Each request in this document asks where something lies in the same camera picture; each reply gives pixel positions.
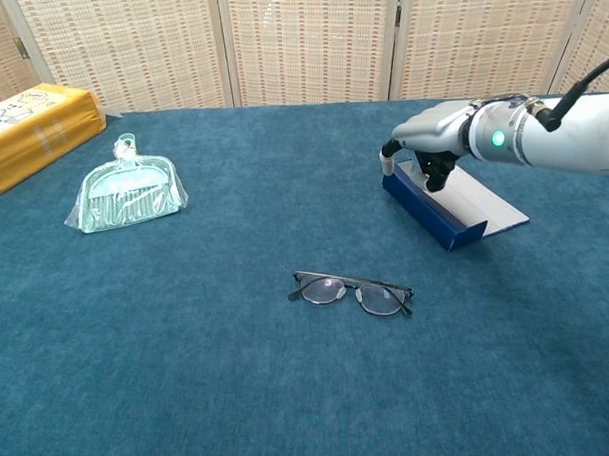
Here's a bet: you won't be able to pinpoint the blue felt table cover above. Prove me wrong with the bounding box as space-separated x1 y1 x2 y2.
0 92 609 456

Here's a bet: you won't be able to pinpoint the blue glasses case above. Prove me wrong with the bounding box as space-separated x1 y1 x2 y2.
380 154 532 255

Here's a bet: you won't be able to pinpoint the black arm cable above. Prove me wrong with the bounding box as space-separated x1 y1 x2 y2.
531 51 609 134

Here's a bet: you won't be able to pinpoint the black eyeglasses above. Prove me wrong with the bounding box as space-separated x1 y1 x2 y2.
287 266 417 322

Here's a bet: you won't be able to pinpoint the yellow corgi tissue pack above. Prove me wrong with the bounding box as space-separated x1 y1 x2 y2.
0 80 109 197

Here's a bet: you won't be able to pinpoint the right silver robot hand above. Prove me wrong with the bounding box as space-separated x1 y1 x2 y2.
377 100 479 195

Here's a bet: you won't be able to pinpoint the teal dustpan brush set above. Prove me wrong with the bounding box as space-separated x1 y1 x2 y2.
60 130 191 235

